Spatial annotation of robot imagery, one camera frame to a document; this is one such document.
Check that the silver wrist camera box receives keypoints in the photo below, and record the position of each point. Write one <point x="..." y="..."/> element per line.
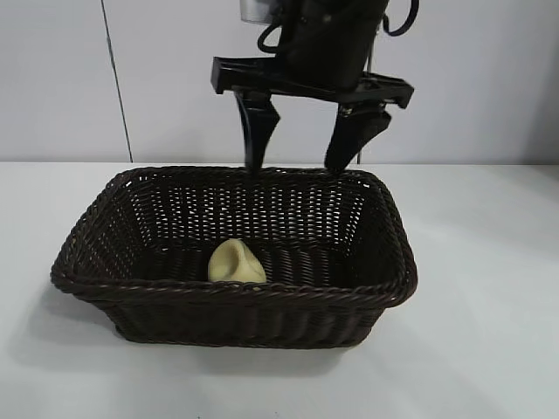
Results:
<point x="253" y="9"/>

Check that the dark brown woven basket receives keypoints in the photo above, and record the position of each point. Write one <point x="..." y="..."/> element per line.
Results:
<point x="218" y="314"/>

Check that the pale yellow egg yolk pastry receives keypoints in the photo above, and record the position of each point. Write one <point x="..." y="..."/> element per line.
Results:
<point x="233" y="266"/>

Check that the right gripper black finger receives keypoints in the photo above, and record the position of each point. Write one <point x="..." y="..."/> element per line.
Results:
<point x="349" y="139"/>
<point x="257" y="131"/>

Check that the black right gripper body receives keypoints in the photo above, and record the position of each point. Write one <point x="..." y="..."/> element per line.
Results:
<point x="327" y="43"/>

